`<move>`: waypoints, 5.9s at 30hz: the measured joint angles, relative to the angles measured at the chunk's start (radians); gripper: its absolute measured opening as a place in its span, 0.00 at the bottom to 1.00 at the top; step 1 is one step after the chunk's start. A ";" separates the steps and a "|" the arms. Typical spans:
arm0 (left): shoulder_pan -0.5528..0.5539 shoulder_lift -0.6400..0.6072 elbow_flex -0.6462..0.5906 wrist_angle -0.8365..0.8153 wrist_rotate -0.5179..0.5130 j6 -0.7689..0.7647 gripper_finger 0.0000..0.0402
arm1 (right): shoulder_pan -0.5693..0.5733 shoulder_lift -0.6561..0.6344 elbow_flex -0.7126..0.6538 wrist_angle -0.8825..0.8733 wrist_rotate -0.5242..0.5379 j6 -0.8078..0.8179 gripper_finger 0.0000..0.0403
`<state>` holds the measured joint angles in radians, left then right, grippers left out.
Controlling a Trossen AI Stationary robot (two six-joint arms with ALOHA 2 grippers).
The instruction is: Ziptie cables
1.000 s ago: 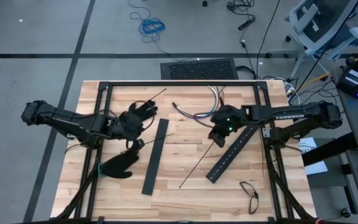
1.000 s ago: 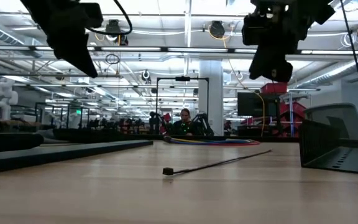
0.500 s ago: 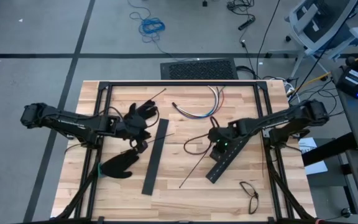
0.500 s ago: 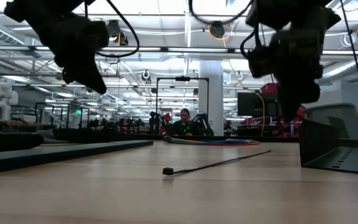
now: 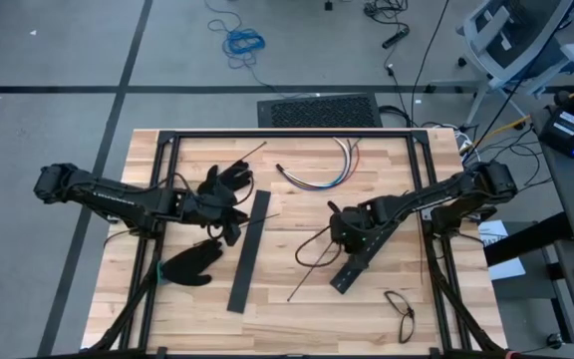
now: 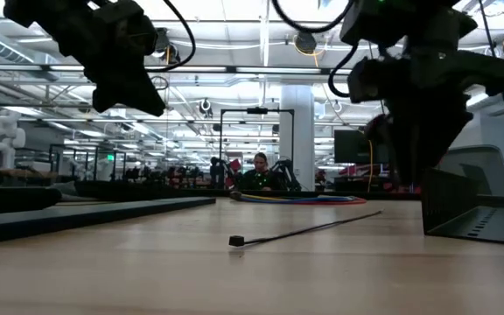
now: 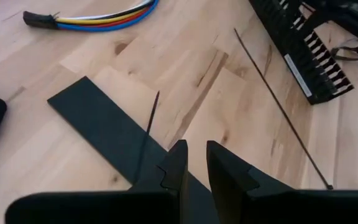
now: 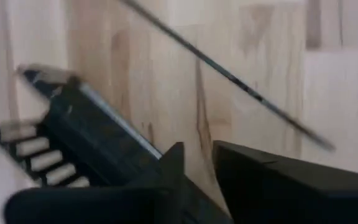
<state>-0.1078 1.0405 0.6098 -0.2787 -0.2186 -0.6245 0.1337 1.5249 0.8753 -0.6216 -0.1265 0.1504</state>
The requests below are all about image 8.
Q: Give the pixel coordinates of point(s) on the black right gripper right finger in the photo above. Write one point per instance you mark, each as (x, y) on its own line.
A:
(291, 193)

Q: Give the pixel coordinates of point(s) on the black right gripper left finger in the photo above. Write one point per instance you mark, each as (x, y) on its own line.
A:
(89, 205)

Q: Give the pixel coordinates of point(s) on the black zip tie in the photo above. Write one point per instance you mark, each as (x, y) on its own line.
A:
(232, 78)

